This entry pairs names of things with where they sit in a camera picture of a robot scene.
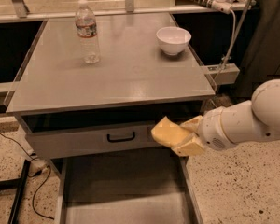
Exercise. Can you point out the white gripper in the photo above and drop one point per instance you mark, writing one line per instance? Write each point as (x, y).
(211, 130)

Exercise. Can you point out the yellow sponge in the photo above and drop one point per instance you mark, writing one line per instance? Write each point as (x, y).
(168, 133)

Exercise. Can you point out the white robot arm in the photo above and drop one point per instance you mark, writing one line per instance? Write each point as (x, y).
(255, 120)

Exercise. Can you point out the open grey middle drawer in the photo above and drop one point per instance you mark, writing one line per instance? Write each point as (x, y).
(141, 186)

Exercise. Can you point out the grey drawer cabinet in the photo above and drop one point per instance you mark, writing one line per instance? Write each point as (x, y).
(134, 81)

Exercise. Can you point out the grey top drawer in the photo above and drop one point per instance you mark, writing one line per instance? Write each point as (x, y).
(90, 140)

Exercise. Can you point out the white ceramic bowl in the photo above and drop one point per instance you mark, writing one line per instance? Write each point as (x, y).
(173, 40)

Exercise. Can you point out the white power strip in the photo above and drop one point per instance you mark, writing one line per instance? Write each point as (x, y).
(218, 5)

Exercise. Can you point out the clear plastic water bottle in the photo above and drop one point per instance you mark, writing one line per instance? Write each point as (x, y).
(87, 32)

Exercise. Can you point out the black drawer handle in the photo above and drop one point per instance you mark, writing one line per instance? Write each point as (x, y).
(120, 137)

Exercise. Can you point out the grey metal bracket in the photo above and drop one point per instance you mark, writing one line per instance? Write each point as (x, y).
(222, 76)

